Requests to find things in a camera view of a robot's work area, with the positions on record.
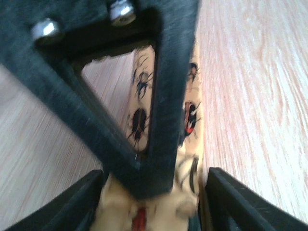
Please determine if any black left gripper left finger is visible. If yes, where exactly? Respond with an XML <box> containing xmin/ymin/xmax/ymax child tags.
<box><xmin>6</xmin><ymin>169</ymin><xmax>103</xmax><ymax>231</ymax></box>

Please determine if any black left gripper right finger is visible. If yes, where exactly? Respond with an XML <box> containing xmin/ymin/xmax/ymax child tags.
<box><xmin>205</xmin><ymin>167</ymin><xmax>308</xmax><ymax>231</ymax></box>

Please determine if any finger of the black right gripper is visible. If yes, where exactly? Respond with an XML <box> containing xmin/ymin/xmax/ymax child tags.
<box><xmin>0</xmin><ymin>0</ymin><xmax>199</xmax><ymax>199</ymax></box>

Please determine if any yellow beetle print tie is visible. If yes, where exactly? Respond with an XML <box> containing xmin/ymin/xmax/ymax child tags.
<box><xmin>92</xmin><ymin>44</ymin><xmax>205</xmax><ymax>231</ymax></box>

